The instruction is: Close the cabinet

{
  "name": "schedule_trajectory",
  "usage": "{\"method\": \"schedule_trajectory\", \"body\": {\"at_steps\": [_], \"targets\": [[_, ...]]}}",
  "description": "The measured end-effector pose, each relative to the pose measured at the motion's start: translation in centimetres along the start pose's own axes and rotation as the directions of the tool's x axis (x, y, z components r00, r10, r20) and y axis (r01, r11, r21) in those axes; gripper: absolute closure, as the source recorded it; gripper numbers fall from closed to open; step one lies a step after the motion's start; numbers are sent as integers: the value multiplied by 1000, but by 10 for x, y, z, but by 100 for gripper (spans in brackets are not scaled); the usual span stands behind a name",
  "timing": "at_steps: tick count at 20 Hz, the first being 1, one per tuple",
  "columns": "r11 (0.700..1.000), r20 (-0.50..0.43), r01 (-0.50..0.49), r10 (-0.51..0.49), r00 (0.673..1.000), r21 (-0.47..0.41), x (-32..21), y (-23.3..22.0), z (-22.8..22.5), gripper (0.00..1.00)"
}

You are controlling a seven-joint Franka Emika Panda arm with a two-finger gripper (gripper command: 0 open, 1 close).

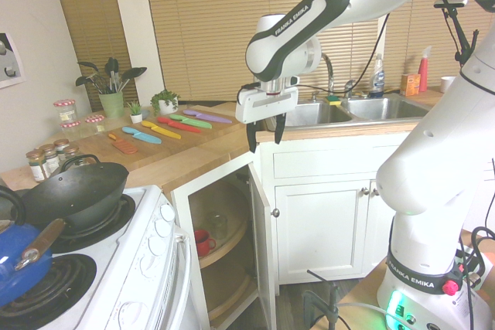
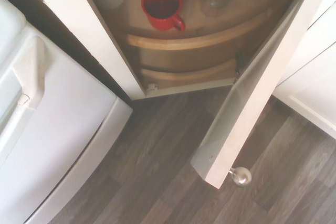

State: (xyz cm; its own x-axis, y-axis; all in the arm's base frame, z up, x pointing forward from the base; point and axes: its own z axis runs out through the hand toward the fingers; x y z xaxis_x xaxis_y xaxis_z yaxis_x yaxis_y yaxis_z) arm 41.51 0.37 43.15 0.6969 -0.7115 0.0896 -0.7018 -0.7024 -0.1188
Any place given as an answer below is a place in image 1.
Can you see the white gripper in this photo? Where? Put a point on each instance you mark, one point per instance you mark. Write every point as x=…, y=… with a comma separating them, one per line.
x=267, y=106

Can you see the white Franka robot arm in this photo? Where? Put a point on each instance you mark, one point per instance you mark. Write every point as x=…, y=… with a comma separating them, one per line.
x=410, y=175

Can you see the white cabinet door with knob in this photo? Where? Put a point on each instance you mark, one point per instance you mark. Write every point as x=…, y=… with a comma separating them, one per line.
x=261, y=229

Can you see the white sink cabinet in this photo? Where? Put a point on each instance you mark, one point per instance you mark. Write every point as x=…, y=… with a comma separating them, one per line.
x=325, y=222

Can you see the silver cabinet knob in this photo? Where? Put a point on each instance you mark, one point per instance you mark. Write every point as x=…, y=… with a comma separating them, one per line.
x=364, y=191
x=374, y=192

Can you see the purple knife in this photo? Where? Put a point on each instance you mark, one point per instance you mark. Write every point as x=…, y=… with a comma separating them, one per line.
x=209, y=116

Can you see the yellow green sponge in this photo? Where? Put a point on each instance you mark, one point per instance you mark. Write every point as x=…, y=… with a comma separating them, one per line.
x=332, y=100

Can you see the green knife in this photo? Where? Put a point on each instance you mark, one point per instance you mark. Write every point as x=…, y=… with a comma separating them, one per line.
x=191, y=121

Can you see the chrome kitchen faucet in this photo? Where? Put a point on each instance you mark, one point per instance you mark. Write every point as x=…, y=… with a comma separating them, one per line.
x=330, y=75

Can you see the red knife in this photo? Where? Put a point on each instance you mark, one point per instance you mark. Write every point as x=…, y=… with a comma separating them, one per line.
x=179, y=125

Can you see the chrome faucet sprayer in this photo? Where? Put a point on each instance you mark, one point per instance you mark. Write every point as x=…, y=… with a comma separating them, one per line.
x=349, y=86

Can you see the yellow knife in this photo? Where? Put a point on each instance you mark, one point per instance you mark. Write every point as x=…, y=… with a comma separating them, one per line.
x=162, y=130

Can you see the trailing plant in white pot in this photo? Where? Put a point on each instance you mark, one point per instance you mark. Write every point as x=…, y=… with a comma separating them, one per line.
x=166, y=101

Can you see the clear glass jar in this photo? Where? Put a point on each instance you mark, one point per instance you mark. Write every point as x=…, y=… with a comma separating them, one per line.
x=217, y=225

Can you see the stainless steel double sink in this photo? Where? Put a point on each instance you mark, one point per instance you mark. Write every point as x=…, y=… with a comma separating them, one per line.
x=371, y=107

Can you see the wide beige window blind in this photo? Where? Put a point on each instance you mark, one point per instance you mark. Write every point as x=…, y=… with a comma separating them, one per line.
x=216, y=28

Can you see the wooden lazy susan shelf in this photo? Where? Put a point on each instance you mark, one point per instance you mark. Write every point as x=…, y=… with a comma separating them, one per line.
x=232, y=299
x=232, y=243

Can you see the clear dish soap bottle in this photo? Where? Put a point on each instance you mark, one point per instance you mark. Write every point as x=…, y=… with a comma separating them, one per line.
x=376, y=79

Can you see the blue knife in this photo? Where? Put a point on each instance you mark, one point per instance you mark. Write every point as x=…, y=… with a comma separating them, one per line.
x=141, y=135

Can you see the red mug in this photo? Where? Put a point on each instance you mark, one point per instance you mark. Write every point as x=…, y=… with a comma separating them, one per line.
x=202, y=242

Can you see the white stove knob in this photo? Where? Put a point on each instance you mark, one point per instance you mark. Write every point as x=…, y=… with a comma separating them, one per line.
x=147, y=265
x=162, y=228
x=167, y=213
x=155, y=245

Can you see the small plant in white pot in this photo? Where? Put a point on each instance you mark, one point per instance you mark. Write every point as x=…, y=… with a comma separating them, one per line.
x=135, y=113

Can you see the orange knife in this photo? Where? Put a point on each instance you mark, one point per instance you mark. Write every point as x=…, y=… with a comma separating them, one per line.
x=123, y=146

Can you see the black cooking spoon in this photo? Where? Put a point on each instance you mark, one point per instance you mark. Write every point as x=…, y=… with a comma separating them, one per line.
x=133, y=73

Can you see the orange baking soda box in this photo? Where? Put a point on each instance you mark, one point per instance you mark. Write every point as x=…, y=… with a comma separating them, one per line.
x=410, y=84

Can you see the green utensil holder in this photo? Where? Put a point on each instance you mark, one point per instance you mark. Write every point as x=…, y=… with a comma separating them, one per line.
x=112, y=105

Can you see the black spatula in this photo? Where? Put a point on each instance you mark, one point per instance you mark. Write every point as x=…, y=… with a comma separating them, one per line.
x=112, y=67

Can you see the red spray bottle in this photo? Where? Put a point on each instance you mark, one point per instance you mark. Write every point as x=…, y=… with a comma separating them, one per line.
x=424, y=71

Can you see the black coil burner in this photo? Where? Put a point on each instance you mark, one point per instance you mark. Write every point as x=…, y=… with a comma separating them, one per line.
x=116, y=214
x=58, y=287

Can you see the glass jar red checkered lid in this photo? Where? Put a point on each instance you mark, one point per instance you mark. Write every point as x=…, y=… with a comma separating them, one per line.
x=65, y=110
x=70, y=131
x=95, y=124

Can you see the white cup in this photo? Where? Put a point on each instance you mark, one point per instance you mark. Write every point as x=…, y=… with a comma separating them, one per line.
x=448, y=84

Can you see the black ladle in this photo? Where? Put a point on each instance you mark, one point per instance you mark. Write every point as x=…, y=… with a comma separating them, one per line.
x=87, y=77

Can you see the white electric stove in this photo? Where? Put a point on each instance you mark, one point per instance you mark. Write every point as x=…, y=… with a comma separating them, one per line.
x=127, y=268

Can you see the spice jar with brown lid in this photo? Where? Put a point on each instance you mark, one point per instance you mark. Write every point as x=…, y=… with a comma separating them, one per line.
x=49, y=158
x=71, y=151
x=61, y=147
x=36, y=167

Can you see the narrow beige window blind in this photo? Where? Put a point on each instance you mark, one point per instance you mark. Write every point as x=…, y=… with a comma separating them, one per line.
x=93, y=17

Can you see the white paper sheet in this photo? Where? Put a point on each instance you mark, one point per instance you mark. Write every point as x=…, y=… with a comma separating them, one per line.
x=464, y=308

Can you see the blue pot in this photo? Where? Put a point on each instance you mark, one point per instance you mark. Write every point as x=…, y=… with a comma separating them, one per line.
x=19, y=264

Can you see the white corner cabinet frame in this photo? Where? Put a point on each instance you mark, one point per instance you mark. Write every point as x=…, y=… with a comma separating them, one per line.
x=181, y=214

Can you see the wall picture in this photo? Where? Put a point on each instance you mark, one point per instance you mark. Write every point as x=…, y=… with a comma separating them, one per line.
x=9, y=61

